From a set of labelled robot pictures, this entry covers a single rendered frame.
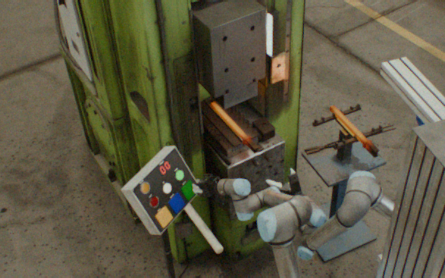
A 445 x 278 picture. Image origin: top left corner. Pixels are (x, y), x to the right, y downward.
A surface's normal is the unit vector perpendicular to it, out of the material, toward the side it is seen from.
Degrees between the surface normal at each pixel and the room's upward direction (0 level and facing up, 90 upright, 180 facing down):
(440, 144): 0
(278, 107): 90
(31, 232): 0
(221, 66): 90
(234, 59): 90
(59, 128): 0
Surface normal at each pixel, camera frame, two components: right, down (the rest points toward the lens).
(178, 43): 0.51, 0.57
